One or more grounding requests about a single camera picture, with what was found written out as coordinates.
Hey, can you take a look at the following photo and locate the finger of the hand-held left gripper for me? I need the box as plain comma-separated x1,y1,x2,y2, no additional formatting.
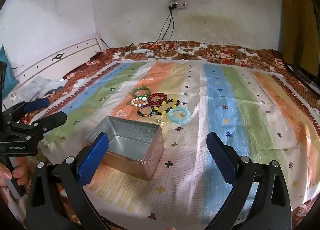
10,111,68,143
1,98,50,122

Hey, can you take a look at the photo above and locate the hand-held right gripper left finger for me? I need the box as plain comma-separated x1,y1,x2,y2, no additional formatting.
25,132,110,230

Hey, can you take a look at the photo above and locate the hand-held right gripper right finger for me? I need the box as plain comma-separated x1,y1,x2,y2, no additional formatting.
204,131,293,230

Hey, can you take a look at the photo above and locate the silver metal tin box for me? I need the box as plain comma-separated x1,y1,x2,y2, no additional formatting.
85,116,164,181

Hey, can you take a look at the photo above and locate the light blue bead bracelet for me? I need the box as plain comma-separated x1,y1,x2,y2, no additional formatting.
167,106,191,123

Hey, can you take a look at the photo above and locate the multicolour bead bracelet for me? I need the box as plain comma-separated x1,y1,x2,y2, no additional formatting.
136,104,155,118

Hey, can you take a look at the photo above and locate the white bead bracelet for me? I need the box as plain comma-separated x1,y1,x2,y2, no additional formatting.
130,96,148,108

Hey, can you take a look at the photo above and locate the yellow and dark bead bracelet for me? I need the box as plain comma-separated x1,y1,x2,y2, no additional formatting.
153,98,181,116

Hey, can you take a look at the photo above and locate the green jade bangle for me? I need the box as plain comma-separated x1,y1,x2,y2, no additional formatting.
132,87,151,98

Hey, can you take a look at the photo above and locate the red bead bracelet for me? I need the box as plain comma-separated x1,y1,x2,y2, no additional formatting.
147,91,167,107

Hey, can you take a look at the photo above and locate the person's left hand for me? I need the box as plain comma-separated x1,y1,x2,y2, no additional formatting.
0,156,32,188

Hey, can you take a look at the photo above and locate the white and grey device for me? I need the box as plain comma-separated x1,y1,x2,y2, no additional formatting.
15,75,68,101

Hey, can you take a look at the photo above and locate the teal pillow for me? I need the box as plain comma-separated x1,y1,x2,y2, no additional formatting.
0,45,19,101

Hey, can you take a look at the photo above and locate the white wooden headboard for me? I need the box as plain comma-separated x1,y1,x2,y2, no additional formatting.
7,36,104,103

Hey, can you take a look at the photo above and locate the striped patterned cloth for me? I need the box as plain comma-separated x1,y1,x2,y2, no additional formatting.
41,60,320,220

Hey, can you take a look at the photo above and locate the brown floral bed sheet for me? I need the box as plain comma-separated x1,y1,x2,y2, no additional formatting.
0,41,320,230

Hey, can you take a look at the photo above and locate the yellow curtain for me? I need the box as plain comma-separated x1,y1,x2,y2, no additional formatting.
282,0,317,76

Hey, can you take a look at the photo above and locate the white power strip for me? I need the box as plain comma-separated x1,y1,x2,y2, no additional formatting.
167,1,188,10

